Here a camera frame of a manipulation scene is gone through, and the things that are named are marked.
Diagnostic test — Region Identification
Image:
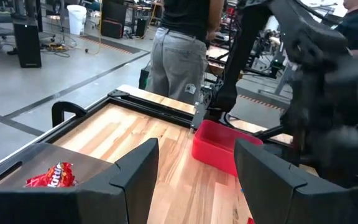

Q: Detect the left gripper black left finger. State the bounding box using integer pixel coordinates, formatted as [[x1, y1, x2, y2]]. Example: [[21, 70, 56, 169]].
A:
[[0, 138, 160, 224]]

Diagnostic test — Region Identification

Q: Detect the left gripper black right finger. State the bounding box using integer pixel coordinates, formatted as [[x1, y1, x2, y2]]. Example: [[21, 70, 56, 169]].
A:
[[234, 138, 358, 224]]

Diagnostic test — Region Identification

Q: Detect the red Skittles candy bag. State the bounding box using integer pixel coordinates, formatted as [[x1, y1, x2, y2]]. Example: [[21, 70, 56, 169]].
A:
[[25, 161, 76, 188]]

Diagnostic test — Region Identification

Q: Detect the dark grey translucent plastic bin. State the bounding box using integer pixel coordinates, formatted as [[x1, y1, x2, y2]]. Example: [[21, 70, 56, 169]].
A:
[[0, 142, 115, 188]]

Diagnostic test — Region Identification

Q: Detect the red plastic bin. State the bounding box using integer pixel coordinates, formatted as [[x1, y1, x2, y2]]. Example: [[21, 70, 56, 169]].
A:
[[191, 119, 264, 177]]

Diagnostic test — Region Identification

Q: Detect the black equipment case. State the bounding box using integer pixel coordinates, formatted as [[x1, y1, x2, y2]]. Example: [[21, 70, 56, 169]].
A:
[[101, 17, 124, 40]]

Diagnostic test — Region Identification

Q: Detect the black speaker box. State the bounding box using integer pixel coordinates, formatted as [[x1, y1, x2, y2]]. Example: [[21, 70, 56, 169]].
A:
[[12, 21, 42, 69]]

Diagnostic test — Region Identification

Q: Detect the white bucket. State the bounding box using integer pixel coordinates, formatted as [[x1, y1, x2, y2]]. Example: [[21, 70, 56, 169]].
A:
[[66, 4, 88, 36]]

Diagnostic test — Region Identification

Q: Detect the large black hook bracket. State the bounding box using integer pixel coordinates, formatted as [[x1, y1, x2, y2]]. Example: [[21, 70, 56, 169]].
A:
[[51, 100, 88, 128]]

